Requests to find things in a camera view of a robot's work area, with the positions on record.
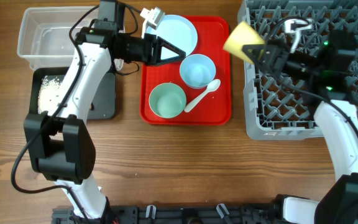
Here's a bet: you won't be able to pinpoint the cooked rice leftovers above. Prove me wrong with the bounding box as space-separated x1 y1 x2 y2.
37 75 63 114

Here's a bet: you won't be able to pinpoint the red serving tray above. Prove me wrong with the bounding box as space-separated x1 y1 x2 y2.
140 16 232 126

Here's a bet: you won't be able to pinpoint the clear plastic storage bin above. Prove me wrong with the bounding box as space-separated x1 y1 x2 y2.
17 6 126 72

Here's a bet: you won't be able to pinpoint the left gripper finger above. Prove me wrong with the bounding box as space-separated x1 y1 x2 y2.
157 37 186 58
155 56 186 66

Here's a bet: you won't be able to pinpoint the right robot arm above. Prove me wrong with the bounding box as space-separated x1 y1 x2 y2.
239 27 358 223

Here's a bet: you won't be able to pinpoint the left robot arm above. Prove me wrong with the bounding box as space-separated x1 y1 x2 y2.
23 1 186 223

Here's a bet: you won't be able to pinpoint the yellow plastic cup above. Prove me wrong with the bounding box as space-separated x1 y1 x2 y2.
223 21 265 64

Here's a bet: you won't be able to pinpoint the left black cable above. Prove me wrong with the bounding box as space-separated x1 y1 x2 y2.
10 1 142 222

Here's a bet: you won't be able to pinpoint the mint green bowl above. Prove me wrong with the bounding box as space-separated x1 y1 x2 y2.
149 83 186 119

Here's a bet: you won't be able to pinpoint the black rectangular tray bin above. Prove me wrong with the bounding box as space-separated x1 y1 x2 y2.
29 67 116 120

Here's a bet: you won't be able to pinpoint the white plastic spoon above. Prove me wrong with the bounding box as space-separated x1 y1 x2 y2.
184 79 221 113

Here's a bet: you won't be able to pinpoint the black cable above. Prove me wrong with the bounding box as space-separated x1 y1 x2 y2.
267 16 358 224
10 1 142 222

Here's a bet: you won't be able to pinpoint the light blue rice bowl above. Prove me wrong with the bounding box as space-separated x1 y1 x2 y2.
179 54 216 89

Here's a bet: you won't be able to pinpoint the grey dishwasher rack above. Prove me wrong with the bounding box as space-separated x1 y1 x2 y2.
237 1 358 140

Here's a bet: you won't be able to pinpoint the right black cable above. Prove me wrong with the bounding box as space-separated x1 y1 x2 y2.
267 16 358 224

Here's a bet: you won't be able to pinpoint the light blue plate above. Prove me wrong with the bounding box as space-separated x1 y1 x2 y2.
145 15 198 56

